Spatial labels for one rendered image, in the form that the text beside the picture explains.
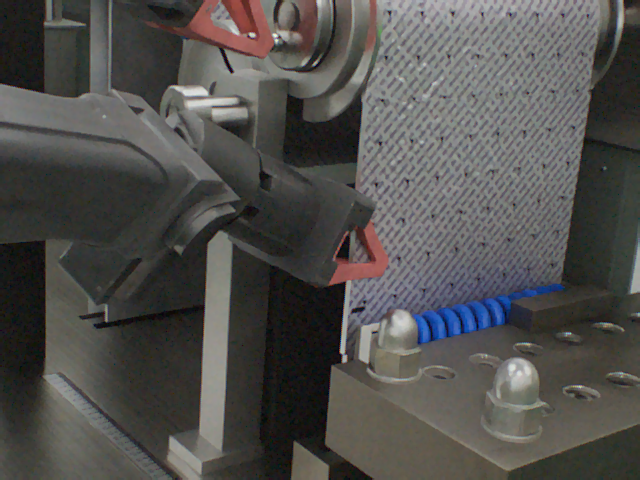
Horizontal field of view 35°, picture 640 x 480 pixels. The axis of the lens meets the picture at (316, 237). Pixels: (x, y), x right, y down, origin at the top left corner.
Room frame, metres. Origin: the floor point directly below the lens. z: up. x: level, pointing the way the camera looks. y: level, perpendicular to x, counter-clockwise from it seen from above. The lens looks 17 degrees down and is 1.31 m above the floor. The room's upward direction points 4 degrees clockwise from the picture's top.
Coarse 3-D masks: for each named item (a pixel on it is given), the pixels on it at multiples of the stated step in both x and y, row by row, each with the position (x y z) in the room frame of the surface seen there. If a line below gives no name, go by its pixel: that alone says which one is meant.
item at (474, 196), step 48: (528, 96) 0.79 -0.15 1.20; (576, 96) 0.82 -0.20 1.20; (384, 144) 0.70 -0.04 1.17; (432, 144) 0.73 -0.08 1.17; (480, 144) 0.76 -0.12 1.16; (528, 144) 0.79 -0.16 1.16; (576, 144) 0.83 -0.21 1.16; (384, 192) 0.70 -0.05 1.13; (432, 192) 0.73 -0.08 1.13; (480, 192) 0.76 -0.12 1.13; (528, 192) 0.80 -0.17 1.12; (384, 240) 0.71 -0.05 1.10; (432, 240) 0.74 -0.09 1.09; (480, 240) 0.77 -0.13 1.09; (528, 240) 0.80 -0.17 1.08; (384, 288) 0.71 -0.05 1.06; (432, 288) 0.74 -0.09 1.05; (480, 288) 0.77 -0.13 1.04; (528, 288) 0.81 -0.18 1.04
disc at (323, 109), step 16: (368, 0) 0.69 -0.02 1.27; (368, 16) 0.69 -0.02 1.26; (368, 32) 0.68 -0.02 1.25; (368, 48) 0.68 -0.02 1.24; (352, 64) 0.69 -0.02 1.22; (368, 64) 0.68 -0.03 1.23; (352, 80) 0.69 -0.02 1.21; (368, 80) 0.69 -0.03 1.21; (288, 96) 0.75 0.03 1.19; (336, 96) 0.71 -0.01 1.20; (352, 96) 0.69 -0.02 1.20; (304, 112) 0.73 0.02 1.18; (320, 112) 0.72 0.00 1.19; (336, 112) 0.71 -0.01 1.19
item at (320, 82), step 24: (336, 0) 0.70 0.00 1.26; (360, 0) 0.69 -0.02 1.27; (600, 0) 0.85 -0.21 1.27; (336, 24) 0.70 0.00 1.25; (360, 24) 0.69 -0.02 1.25; (600, 24) 0.84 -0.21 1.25; (336, 48) 0.70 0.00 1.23; (288, 72) 0.74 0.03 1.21; (312, 72) 0.72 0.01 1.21; (336, 72) 0.70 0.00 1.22; (312, 96) 0.72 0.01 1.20; (360, 96) 0.75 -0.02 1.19
